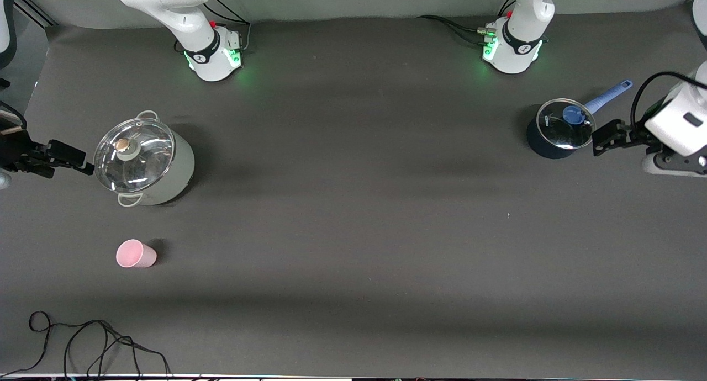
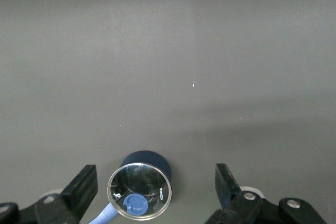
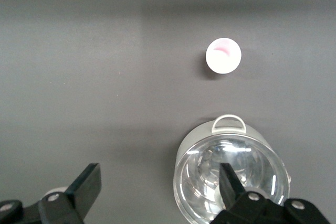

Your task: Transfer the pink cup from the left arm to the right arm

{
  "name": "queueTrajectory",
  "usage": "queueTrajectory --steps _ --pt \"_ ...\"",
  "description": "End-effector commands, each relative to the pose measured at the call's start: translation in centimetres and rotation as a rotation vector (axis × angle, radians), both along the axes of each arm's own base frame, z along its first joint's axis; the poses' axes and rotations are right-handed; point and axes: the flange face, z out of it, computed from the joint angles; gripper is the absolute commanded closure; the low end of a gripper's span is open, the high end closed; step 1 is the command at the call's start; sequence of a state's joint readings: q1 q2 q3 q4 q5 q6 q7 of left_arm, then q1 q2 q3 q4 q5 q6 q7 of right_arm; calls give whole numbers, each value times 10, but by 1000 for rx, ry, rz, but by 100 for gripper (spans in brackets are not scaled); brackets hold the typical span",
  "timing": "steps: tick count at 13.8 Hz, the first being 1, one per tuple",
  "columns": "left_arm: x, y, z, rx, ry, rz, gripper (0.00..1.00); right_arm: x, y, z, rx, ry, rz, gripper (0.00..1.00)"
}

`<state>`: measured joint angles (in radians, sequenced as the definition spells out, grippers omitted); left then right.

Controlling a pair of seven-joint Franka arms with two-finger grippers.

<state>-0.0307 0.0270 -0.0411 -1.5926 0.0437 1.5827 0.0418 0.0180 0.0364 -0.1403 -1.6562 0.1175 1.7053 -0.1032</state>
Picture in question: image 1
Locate pink plastic cup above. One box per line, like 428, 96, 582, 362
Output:
116, 239, 157, 268

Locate glass lid with blue knob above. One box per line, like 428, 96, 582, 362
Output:
537, 98, 596, 150

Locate dark blue saucepan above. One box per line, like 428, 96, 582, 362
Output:
526, 80, 634, 160

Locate glass lid with wooden knob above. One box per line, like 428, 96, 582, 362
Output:
93, 118, 176, 194

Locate pale green cooking pot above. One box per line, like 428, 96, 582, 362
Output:
93, 110, 195, 207

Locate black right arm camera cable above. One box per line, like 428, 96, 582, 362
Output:
0, 77, 27, 133

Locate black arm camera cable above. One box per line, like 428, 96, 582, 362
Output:
0, 77, 27, 133
631, 71, 707, 133

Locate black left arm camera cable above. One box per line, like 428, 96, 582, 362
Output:
631, 71, 707, 133

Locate thin black looped cable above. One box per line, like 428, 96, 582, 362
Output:
0, 311, 172, 377

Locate black left arm base cables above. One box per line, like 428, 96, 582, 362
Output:
417, 0, 517, 45

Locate black arm base cables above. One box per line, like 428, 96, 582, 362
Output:
417, 0, 517, 45
174, 0, 252, 53

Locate black right arm base cables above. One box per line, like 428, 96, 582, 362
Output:
174, 0, 252, 53

